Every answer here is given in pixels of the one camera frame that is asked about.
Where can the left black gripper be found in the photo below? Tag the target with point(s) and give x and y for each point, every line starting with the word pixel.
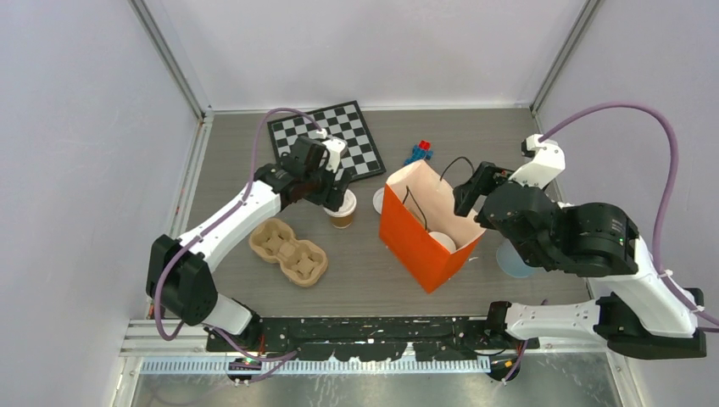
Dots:
pixel 331 197

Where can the white plastic cup lid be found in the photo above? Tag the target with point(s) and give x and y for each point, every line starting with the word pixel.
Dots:
pixel 377 200

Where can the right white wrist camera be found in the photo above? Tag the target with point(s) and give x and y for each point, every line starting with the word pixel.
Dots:
pixel 545 161

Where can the brown pulp cup carrier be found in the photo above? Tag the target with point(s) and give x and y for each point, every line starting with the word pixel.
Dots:
pixel 301 261

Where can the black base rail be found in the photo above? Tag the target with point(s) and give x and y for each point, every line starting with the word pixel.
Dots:
pixel 430 338

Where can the blue straw holder cup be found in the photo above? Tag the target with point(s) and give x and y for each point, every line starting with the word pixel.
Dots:
pixel 511 263

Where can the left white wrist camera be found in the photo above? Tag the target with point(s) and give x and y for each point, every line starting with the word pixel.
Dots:
pixel 336 148

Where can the black white chessboard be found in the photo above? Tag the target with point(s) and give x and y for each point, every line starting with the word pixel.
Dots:
pixel 345 121

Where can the orange paper bag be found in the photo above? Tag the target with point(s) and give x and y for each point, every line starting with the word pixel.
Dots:
pixel 416 201

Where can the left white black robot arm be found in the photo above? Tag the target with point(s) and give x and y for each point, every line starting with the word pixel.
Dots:
pixel 180 268

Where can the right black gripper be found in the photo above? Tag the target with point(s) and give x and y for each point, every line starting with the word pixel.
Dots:
pixel 485 172

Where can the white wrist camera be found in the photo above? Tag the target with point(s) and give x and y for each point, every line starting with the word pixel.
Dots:
pixel 336 148
pixel 545 161

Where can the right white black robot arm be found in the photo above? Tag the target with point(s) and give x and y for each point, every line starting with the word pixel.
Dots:
pixel 645 315

